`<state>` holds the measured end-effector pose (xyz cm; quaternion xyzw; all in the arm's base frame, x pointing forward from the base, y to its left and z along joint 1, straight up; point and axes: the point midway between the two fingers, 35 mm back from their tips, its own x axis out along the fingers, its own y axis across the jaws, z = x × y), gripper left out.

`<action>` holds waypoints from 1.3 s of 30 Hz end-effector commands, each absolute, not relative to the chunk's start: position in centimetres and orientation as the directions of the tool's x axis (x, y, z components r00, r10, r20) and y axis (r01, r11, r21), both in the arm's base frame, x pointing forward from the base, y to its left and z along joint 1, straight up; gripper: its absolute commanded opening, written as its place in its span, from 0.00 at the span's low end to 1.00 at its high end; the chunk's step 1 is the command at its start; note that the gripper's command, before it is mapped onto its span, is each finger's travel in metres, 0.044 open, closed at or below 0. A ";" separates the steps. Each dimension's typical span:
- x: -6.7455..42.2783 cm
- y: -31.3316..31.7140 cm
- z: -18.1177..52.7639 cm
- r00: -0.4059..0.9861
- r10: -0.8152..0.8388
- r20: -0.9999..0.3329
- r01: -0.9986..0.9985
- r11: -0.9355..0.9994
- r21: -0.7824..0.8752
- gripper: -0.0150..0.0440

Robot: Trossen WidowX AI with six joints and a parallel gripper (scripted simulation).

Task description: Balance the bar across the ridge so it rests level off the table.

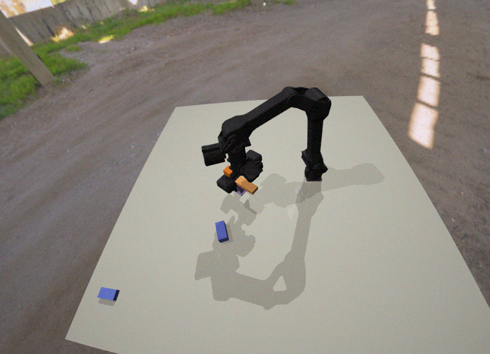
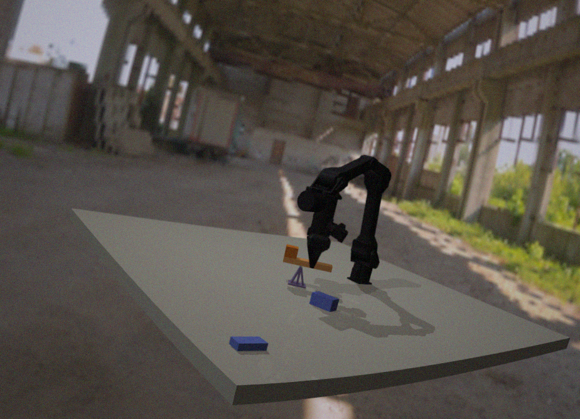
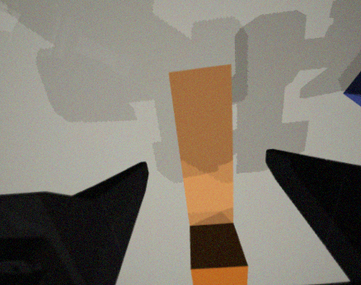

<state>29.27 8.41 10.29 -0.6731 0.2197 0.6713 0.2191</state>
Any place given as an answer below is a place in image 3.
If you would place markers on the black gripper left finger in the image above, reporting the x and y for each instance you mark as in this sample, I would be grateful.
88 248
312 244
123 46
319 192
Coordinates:
90 230

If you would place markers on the orange bar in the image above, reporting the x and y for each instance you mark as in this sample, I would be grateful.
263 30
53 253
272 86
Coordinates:
202 103

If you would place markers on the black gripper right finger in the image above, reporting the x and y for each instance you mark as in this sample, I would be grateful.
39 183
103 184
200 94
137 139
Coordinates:
327 193

